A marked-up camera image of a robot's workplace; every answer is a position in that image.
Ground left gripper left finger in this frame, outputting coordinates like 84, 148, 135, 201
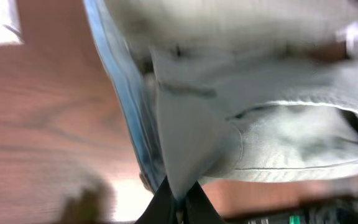
135, 178, 178, 224

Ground grey-green shorts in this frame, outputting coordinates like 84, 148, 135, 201
85, 1, 358, 198

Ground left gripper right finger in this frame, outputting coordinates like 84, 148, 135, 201
183, 182, 225, 224

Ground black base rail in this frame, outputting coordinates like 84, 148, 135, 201
226, 200, 358, 224

